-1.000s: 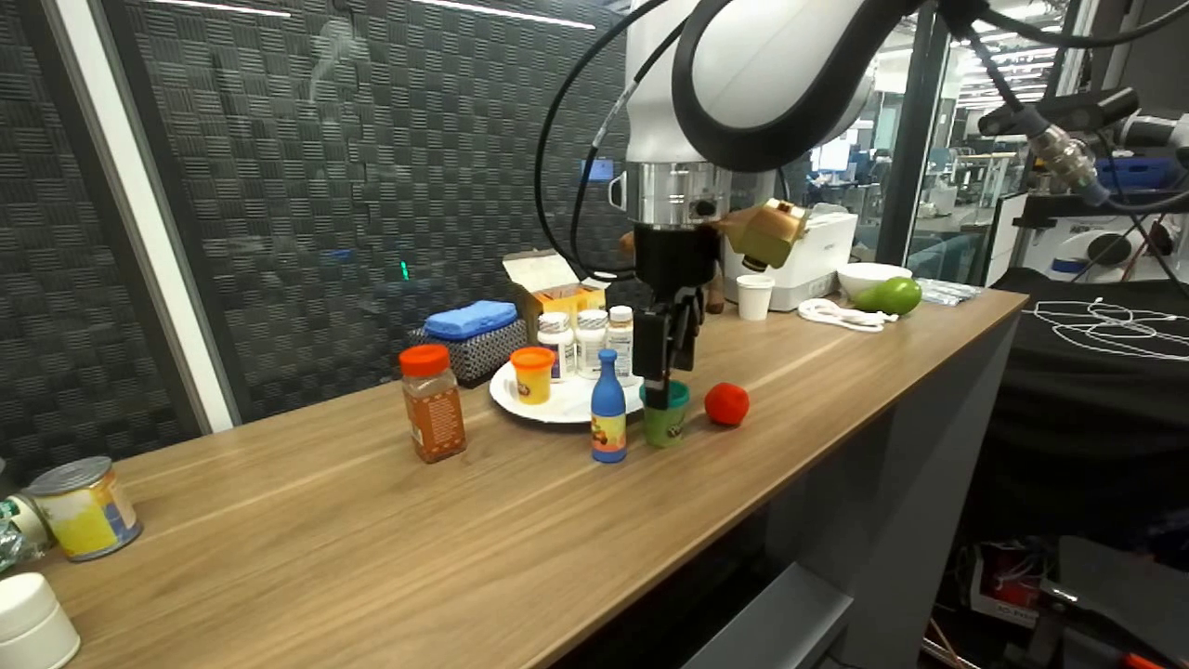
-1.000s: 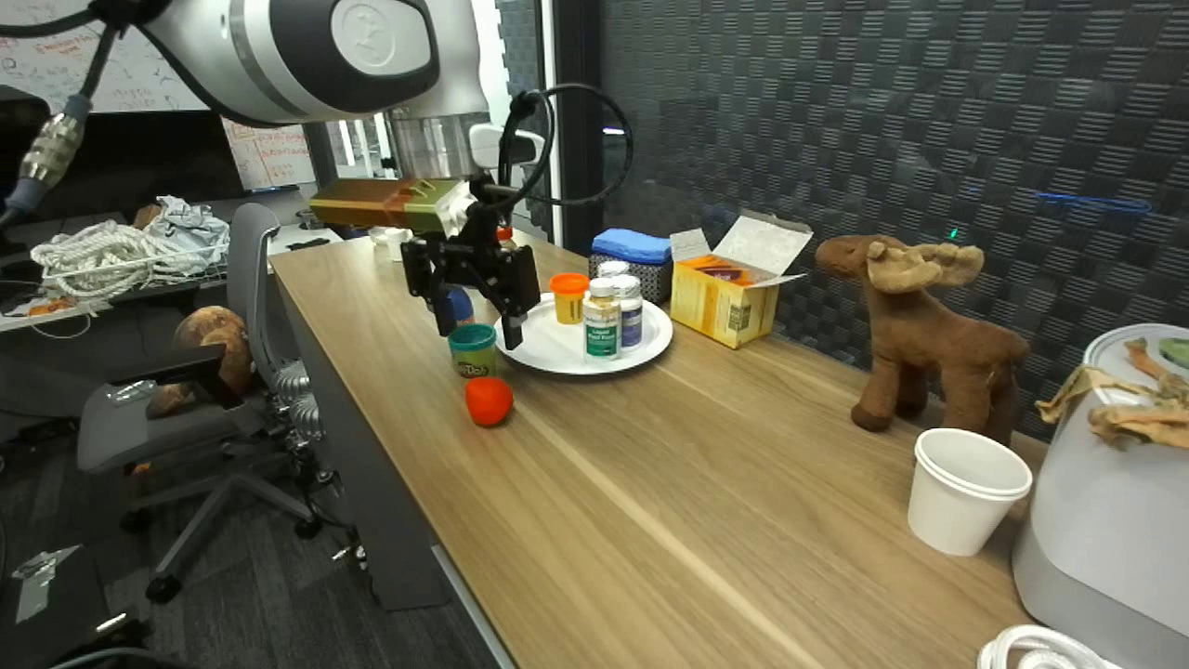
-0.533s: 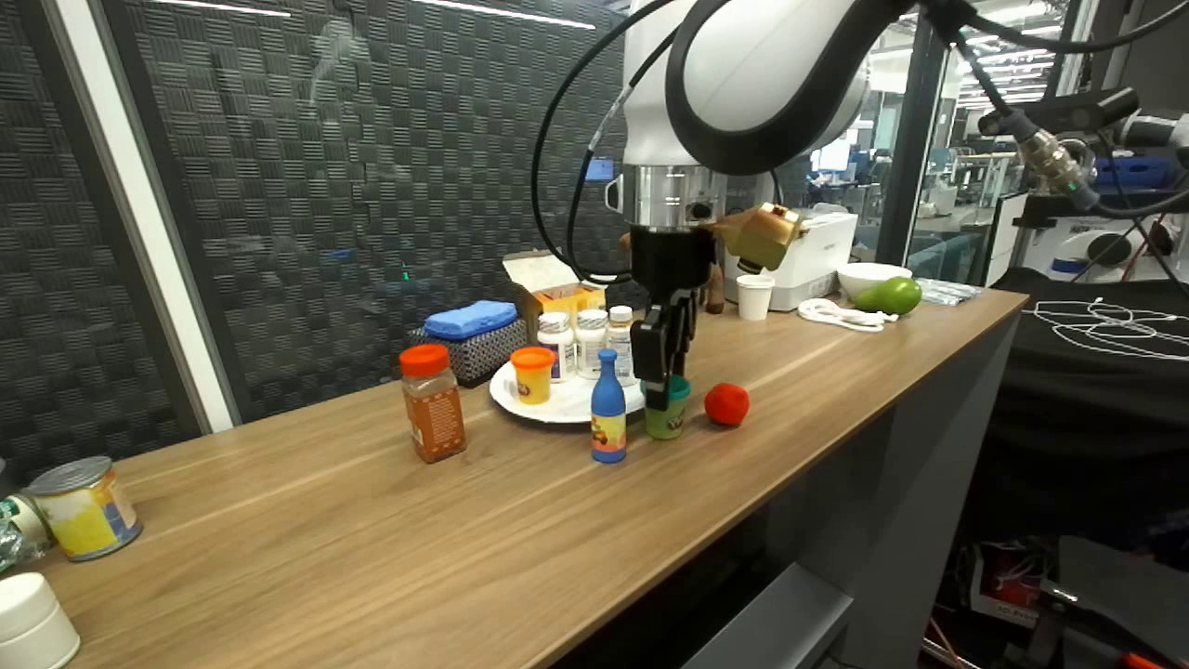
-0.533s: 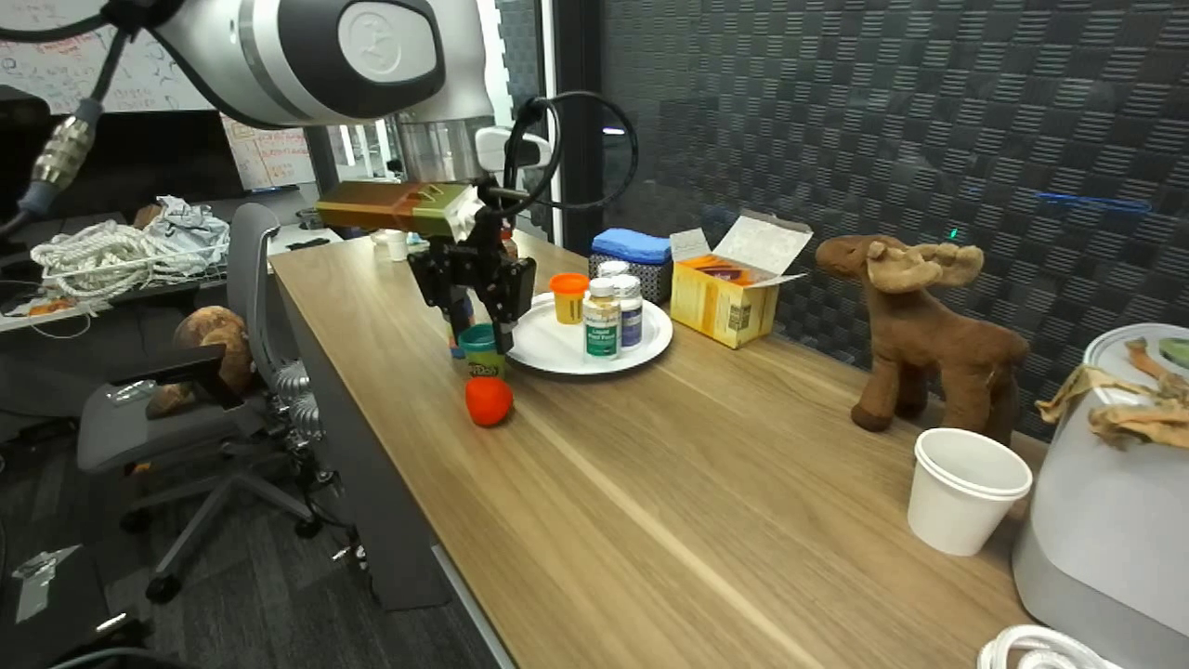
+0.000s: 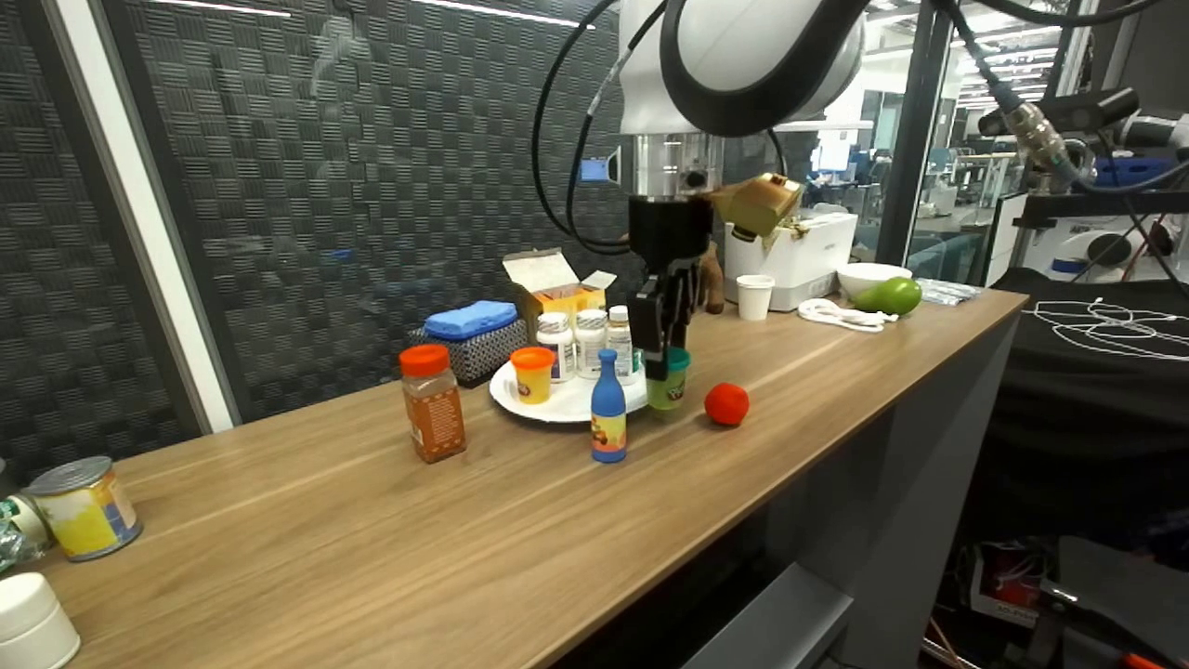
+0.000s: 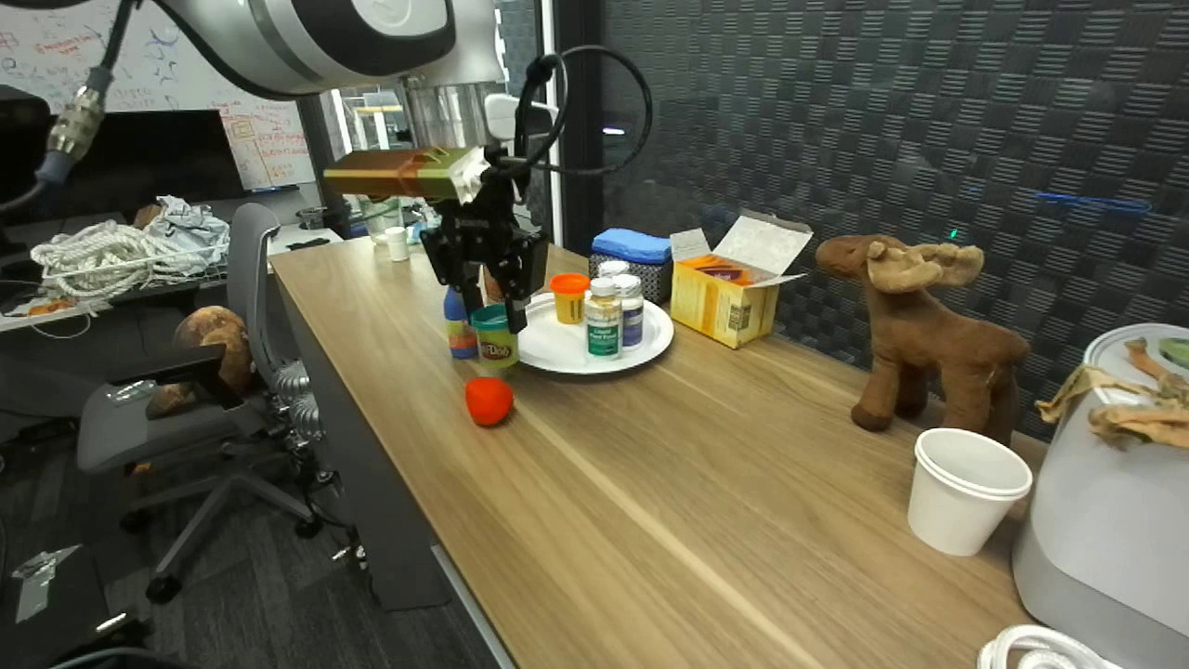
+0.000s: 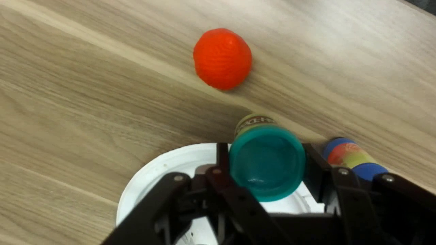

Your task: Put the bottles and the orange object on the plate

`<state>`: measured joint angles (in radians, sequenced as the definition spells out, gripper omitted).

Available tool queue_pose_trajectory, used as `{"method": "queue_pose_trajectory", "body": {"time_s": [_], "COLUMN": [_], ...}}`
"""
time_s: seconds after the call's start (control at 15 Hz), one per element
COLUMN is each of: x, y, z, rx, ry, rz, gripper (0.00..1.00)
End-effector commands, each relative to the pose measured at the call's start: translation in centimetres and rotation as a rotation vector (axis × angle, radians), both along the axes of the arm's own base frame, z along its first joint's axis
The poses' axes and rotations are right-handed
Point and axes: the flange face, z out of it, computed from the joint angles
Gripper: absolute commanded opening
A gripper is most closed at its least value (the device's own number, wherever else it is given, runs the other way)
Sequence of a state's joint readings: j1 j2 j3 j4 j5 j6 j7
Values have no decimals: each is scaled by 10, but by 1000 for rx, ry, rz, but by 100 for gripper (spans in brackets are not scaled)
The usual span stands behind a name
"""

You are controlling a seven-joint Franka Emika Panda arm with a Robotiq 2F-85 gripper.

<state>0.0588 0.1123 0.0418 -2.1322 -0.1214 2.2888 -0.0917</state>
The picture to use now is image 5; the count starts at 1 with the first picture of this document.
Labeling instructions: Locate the white round tub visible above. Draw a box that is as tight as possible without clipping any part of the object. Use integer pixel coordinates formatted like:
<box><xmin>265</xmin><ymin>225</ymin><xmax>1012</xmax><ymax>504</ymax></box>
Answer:
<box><xmin>0</xmin><ymin>569</ymin><xmax>85</xmax><ymax>669</ymax></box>

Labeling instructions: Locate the white plastic appliance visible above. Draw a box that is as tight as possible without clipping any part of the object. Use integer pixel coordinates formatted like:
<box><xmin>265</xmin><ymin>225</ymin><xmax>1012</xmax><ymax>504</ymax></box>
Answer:
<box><xmin>723</xmin><ymin>204</ymin><xmax>861</xmax><ymax>316</ymax></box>

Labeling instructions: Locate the orange lid dough tub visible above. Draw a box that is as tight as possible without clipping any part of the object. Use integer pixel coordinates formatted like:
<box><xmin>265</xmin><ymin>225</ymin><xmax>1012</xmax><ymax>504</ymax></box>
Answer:
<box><xmin>508</xmin><ymin>341</ymin><xmax>560</xmax><ymax>408</ymax></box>

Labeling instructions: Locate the pill bottle blue label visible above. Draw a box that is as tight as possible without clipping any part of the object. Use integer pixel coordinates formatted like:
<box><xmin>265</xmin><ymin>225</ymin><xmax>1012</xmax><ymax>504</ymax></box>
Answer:
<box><xmin>571</xmin><ymin>303</ymin><xmax>614</xmax><ymax>380</ymax></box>

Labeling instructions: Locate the black camera on stand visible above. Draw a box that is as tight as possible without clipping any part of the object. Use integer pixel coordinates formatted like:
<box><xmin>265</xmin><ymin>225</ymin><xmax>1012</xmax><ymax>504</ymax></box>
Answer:
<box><xmin>974</xmin><ymin>79</ymin><xmax>1149</xmax><ymax>180</ymax></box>

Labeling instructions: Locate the teal lid dough tub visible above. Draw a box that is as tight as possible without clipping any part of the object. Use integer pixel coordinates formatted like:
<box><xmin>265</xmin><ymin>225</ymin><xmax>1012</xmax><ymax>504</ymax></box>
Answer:
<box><xmin>642</xmin><ymin>344</ymin><xmax>695</xmax><ymax>417</ymax></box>

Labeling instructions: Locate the pill bottle green label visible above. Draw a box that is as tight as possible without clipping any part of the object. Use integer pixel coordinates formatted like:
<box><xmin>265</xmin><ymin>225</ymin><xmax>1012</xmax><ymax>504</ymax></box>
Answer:
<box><xmin>601</xmin><ymin>301</ymin><xmax>638</xmax><ymax>380</ymax></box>

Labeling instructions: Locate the orange lid spice jar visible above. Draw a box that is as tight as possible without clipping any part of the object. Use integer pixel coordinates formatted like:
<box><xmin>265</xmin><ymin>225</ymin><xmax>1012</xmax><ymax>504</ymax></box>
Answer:
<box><xmin>396</xmin><ymin>337</ymin><xmax>472</xmax><ymax>469</ymax></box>

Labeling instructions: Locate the white paper plate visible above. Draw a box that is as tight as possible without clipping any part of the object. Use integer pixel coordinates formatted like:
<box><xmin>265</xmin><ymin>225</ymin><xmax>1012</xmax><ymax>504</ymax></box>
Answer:
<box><xmin>487</xmin><ymin>349</ymin><xmax>663</xmax><ymax>430</ymax></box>

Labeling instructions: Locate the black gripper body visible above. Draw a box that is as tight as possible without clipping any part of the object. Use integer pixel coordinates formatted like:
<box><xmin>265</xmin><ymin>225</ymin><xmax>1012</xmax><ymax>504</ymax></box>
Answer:
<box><xmin>626</xmin><ymin>193</ymin><xmax>723</xmax><ymax>301</ymax></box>

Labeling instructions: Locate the blue bowling pin bottle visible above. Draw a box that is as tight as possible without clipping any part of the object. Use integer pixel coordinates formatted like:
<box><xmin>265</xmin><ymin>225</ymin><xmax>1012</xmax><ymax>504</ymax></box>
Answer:
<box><xmin>589</xmin><ymin>344</ymin><xmax>633</xmax><ymax>469</ymax></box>

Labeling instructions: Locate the brown moose plush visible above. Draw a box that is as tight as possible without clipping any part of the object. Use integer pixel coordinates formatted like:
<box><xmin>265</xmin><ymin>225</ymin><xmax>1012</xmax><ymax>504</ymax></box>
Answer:
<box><xmin>695</xmin><ymin>238</ymin><xmax>729</xmax><ymax>316</ymax></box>

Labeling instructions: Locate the orange ball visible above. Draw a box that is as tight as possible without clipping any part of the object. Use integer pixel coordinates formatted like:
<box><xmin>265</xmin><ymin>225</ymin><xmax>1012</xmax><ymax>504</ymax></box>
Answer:
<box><xmin>704</xmin><ymin>380</ymin><xmax>756</xmax><ymax>430</ymax></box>

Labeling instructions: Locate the green white small object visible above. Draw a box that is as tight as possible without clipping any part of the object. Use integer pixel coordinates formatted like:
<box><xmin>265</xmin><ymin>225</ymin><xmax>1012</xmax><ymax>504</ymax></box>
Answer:
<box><xmin>0</xmin><ymin>487</ymin><xmax>54</xmax><ymax>575</ymax></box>

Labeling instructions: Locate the white wall frame strip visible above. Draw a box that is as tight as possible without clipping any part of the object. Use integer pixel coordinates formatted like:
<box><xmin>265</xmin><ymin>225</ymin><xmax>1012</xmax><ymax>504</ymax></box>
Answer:
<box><xmin>44</xmin><ymin>0</ymin><xmax>241</xmax><ymax>440</ymax></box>

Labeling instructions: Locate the blue sponge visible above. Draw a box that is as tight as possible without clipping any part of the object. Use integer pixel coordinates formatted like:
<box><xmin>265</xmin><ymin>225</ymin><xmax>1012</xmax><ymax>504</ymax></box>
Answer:
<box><xmin>420</xmin><ymin>298</ymin><xmax>524</xmax><ymax>344</ymax></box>

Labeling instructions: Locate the dark support column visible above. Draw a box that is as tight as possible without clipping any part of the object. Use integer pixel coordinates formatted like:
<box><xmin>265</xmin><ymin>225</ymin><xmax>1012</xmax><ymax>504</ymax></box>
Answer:
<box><xmin>869</xmin><ymin>0</ymin><xmax>964</xmax><ymax>268</ymax></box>

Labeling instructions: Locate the white cable bundle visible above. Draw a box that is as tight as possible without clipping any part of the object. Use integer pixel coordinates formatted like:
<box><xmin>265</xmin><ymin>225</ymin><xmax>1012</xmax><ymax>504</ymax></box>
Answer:
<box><xmin>796</xmin><ymin>294</ymin><xmax>905</xmax><ymax>337</ymax></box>

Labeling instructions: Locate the yellow tea bag box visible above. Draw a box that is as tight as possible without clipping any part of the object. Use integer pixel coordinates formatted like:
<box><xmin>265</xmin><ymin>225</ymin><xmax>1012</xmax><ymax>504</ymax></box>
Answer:
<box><xmin>498</xmin><ymin>246</ymin><xmax>626</xmax><ymax>326</ymax></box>

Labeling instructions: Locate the white rope coil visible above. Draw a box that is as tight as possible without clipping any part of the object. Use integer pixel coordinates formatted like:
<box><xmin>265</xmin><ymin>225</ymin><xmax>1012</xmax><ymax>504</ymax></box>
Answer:
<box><xmin>1022</xmin><ymin>294</ymin><xmax>1189</xmax><ymax>370</ymax></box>

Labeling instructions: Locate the black looped cable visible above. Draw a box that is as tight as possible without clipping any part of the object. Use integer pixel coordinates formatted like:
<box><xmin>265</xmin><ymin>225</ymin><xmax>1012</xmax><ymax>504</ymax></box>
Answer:
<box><xmin>528</xmin><ymin>0</ymin><xmax>638</xmax><ymax>260</ymax></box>

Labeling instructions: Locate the white paper cup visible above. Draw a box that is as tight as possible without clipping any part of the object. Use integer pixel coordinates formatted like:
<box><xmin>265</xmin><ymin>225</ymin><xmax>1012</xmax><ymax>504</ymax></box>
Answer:
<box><xmin>732</xmin><ymin>270</ymin><xmax>779</xmax><ymax>326</ymax></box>

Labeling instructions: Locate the black side desk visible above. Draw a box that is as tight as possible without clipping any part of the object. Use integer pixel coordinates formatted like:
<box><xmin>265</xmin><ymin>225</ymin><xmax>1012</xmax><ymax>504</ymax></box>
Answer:
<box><xmin>964</xmin><ymin>264</ymin><xmax>1189</xmax><ymax>555</ymax></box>

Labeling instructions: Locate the white bowl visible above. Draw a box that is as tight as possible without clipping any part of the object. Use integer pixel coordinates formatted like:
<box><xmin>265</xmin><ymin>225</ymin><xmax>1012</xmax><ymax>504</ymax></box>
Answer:
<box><xmin>835</xmin><ymin>260</ymin><xmax>918</xmax><ymax>307</ymax></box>

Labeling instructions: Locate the dark grey foam block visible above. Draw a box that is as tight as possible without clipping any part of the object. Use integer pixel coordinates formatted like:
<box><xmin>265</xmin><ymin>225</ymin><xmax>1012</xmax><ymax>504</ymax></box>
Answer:
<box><xmin>440</xmin><ymin>322</ymin><xmax>534</xmax><ymax>385</ymax></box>

